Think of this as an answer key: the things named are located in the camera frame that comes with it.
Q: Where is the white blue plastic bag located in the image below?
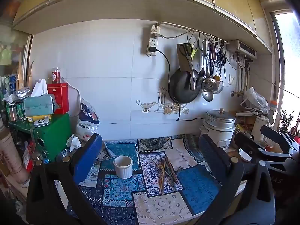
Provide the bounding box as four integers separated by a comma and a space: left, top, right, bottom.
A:
75, 99, 100, 142

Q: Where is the white ceramic utensil cup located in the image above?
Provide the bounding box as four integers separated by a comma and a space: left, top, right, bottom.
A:
113, 155, 133, 179

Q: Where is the white ceramic bowl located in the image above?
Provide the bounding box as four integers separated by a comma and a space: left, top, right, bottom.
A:
238, 149, 252, 163

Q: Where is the black hanging wok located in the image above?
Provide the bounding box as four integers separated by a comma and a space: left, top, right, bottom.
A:
168, 69, 201, 104

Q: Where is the green metal box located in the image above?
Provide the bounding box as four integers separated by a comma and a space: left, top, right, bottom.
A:
9, 113, 72, 162

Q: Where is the white rice cooker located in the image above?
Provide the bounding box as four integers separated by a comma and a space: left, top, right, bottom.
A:
200, 108, 236, 150

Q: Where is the white power strip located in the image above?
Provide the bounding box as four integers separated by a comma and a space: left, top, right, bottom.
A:
146, 25, 161, 57

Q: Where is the yellow upper cabinet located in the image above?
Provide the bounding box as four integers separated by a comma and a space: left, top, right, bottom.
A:
13, 0, 272, 53

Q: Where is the hanging slotted metal ladle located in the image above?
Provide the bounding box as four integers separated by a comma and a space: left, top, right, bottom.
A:
202, 39, 216, 94

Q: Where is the white wall water heater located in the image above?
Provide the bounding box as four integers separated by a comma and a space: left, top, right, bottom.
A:
226, 40, 257, 59

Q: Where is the metal fork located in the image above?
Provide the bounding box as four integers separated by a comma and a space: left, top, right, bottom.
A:
176, 167, 184, 176

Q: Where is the dark green chopstick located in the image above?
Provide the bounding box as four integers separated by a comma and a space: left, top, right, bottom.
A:
162, 158, 176, 189

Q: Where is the black power cable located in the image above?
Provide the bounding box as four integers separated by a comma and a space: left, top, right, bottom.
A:
148, 46, 207, 122

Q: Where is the metal hanging rail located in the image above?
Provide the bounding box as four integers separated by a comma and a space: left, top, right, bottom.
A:
150, 21, 228, 44

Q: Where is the red tin box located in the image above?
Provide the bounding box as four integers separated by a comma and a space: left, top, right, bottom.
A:
47, 82, 69, 114

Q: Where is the patchwork patterned table cloth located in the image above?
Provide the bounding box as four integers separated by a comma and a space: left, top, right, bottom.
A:
79, 134, 222, 224

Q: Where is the red white cup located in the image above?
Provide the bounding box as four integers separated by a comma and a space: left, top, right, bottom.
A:
52, 67, 61, 84

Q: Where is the yellow wooden chopstick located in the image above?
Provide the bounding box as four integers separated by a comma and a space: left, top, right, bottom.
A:
161, 158, 166, 195

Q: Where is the teal tissue box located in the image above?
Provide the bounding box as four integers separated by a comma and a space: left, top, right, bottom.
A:
23, 94, 57, 117

